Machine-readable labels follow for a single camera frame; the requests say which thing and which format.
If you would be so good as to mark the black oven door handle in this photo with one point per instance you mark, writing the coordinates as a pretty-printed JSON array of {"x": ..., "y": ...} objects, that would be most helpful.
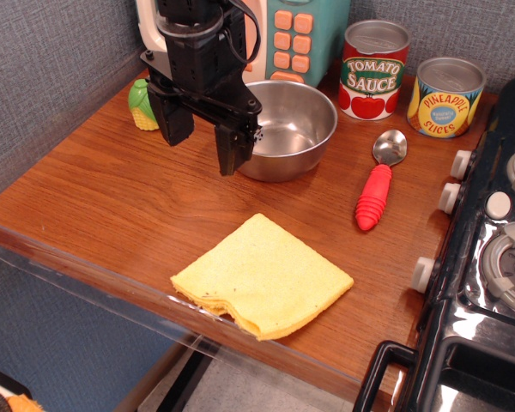
[{"x": 387, "y": 353}]

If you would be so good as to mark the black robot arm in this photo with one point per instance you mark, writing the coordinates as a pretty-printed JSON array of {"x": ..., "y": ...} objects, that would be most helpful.
[{"x": 200, "y": 74}]

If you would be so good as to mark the teal toy microwave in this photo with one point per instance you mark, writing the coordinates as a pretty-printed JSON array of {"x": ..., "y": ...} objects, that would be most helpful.
[{"x": 299, "y": 39}]

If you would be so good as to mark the red handled metal spoon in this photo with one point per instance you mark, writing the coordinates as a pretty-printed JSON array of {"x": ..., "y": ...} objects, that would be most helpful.
[{"x": 389, "y": 149}]

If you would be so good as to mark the black toy stove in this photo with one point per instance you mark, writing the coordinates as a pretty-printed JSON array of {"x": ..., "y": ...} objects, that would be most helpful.
[{"x": 466, "y": 337}]

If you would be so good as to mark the yellow folded towel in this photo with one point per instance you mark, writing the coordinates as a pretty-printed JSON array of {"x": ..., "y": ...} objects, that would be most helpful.
[{"x": 270, "y": 283}]

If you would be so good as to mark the tomato sauce can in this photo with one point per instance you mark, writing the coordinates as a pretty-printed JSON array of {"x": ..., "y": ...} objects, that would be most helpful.
[{"x": 373, "y": 63}]

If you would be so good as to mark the white round stove button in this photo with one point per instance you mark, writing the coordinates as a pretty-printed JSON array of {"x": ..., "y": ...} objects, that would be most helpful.
[{"x": 498, "y": 205}]

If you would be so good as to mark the white stove knob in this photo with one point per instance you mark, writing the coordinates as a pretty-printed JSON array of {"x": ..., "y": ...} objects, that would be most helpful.
[
  {"x": 448, "y": 197},
  {"x": 460, "y": 164},
  {"x": 422, "y": 274}
]

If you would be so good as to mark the stainless steel bowl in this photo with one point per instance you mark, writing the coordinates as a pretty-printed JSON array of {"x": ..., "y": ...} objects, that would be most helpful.
[{"x": 297, "y": 122}]

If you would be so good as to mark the orange plush object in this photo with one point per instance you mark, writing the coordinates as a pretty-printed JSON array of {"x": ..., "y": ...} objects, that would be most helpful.
[{"x": 22, "y": 403}]

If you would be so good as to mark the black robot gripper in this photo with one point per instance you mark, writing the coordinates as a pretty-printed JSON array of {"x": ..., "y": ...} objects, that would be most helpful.
[{"x": 199, "y": 74}]

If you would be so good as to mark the toy corn cob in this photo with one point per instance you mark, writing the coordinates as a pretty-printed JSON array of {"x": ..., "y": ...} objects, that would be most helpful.
[{"x": 140, "y": 107}]

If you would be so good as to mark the pineapple slices can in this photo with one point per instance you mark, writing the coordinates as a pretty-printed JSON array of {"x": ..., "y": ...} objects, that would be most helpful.
[{"x": 445, "y": 96}]

